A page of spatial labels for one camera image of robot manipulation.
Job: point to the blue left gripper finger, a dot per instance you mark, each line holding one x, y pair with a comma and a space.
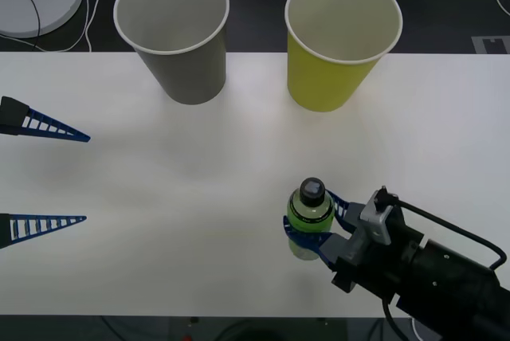
16, 118
5, 229

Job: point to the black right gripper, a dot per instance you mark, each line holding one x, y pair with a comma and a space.
378, 273

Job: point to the green plastic bottle black cap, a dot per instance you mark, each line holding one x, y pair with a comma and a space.
311, 213

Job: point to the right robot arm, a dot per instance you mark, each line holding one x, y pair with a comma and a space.
450, 273

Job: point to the yellow-green plastic waste bin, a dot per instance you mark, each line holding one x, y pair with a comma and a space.
318, 82

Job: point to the grey plastic waste bin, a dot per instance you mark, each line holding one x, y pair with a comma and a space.
191, 78

